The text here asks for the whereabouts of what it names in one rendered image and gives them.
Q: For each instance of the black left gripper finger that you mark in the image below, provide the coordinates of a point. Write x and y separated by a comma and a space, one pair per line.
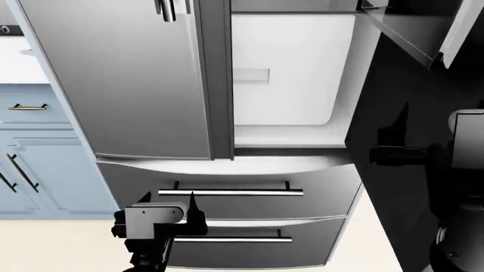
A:
145, 199
196, 224

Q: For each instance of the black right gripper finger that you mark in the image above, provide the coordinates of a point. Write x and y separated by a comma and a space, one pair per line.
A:
399, 133

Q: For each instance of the open fridge door dark inside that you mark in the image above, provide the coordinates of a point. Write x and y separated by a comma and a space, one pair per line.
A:
378, 85

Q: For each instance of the wide stainless fridge drawer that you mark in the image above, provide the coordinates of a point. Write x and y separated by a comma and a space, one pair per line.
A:
246, 204

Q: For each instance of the low stainless fridge drawer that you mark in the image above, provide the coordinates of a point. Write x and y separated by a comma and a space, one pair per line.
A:
264, 255

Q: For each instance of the fridge door shelf bin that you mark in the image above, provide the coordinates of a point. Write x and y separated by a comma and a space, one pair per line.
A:
408, 31

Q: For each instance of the stainless steel fridge door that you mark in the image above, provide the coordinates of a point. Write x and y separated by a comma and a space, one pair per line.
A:
121, 85

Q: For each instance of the stainless steel fridge cabinet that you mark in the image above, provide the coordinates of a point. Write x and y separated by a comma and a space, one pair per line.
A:
287, 51

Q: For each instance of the light blue kitchen cabinet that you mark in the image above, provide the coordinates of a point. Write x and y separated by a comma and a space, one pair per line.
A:
49, 170

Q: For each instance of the white kitchen countertop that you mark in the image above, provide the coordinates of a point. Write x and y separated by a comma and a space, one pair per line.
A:
19, 62

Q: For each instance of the black stove control panel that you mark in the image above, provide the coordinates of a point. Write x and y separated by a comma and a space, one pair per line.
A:
9, 30

